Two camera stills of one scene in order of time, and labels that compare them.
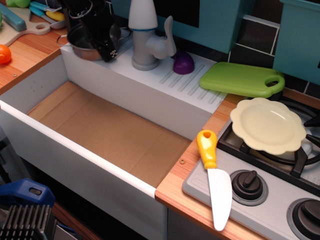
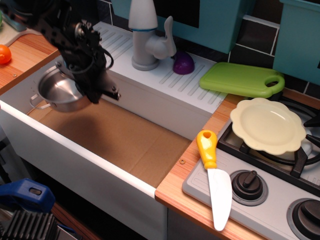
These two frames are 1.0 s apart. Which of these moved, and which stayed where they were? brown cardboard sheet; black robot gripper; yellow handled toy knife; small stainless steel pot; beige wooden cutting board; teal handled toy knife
Moved: small stainless steel pot; black robot gripper
Stayed: brown cardboard sheet; yellow handled toy knife; beige wooden cutting board; teal handled toy knife
